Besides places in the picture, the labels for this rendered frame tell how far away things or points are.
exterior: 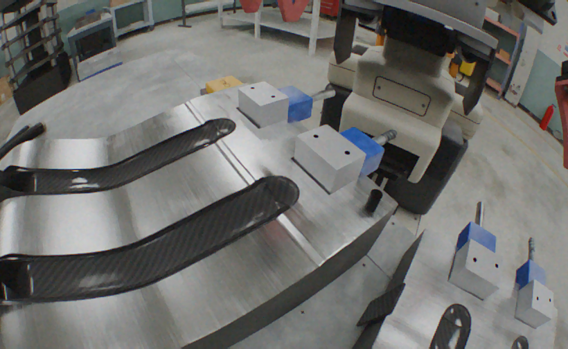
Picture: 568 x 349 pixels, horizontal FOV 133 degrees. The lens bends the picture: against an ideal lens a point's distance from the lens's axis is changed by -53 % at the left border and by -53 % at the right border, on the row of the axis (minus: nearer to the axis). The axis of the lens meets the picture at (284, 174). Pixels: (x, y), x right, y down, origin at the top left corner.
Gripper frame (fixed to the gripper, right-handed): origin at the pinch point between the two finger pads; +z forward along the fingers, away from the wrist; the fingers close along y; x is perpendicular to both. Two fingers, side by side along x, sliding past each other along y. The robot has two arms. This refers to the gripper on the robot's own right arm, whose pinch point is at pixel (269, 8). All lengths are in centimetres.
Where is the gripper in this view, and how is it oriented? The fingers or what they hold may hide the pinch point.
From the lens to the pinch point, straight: 25.8
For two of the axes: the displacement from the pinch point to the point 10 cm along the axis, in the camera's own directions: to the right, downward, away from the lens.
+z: -0.6, 7.2, 6.9
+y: 5.9, 5.8, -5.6
